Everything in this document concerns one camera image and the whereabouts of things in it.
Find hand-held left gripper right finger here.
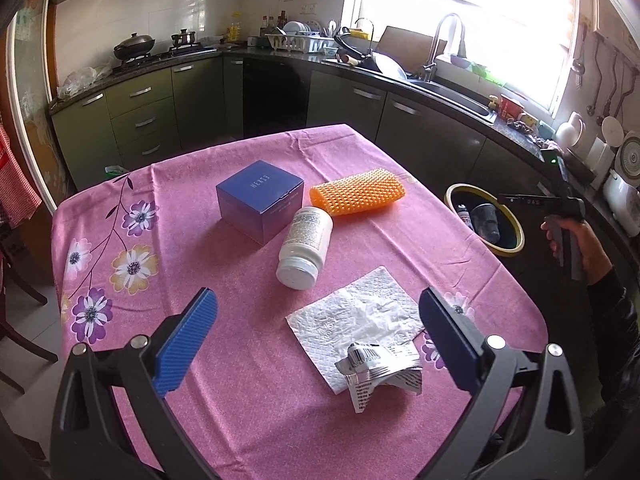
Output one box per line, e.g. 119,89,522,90
419,287,586,480

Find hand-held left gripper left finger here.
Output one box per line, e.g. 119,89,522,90
50,287,221,480

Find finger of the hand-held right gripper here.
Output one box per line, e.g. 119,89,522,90
497,193,553,210

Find black bin with yellow rim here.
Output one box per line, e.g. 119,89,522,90
444,183,526,259

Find white printed wrapper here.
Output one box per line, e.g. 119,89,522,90
334,341,424,414

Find white paper tissue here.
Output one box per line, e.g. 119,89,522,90
285,266,426,396

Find person's right forearm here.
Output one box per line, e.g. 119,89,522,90
584,266,640,413

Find person's right hand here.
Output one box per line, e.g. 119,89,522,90
541,219,612,287

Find white pitcher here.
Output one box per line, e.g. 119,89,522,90
555,111,586,149

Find black kitchen countertop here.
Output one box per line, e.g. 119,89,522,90
47,42,640,243

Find white rice cooker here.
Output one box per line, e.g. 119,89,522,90
601,130,640,239

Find dark crumpled rag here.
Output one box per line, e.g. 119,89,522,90
506,119,542,137

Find pink floral tablecloth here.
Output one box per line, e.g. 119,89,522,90
50,122,551,480

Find hanging ladles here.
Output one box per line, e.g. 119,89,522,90
571,24,640,122

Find steel sink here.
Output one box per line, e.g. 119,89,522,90
407,77,499,124

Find green item on sill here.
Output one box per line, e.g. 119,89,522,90
472,62,502,84

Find white pill bottle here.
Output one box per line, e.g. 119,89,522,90
276,206,334,291

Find blue cardboard box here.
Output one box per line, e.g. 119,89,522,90
216,160,306,246

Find orange spiky roller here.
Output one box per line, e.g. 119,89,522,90
309,169,406,218

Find dark wooden chair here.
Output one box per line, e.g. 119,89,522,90
0,219,59,397

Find tall steel faucet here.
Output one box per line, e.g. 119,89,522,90
421,13,467,82

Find black frying pan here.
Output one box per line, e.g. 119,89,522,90
333,27,409,81

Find wooden cutting board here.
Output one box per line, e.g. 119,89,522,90
372,25,449,67

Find bright window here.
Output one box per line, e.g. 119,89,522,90
342,0,577,122

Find small curved faucet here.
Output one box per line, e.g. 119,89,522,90
353,17,376,57

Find green base cabinets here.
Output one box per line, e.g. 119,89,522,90
50,52,568,203

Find red checked apron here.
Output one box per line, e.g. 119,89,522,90
0,119,44,229

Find white dish rack with dishes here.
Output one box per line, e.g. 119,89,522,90
265,20,327,55

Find clear plastic bags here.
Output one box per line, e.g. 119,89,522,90
56,65,114,99

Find black gas stove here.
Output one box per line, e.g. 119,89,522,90
112,42,219,74

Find black wok with lid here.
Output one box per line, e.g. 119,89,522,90
113,32,156,61

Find sliding glass door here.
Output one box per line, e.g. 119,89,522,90
6,0,69,197

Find dark sauce bottles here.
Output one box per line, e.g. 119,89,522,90
259,10,289,37

